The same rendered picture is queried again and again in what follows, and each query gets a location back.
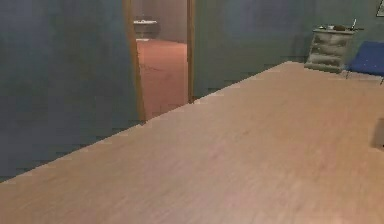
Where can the grey chest of drawers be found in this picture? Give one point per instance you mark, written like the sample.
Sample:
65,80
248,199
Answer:
328,50

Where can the brown round object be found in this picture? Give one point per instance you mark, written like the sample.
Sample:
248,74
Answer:
339,27

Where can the blue chair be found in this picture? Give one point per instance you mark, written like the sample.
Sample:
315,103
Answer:
368,60

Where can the white upright small object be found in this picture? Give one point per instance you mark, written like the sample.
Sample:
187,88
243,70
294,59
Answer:
354,23

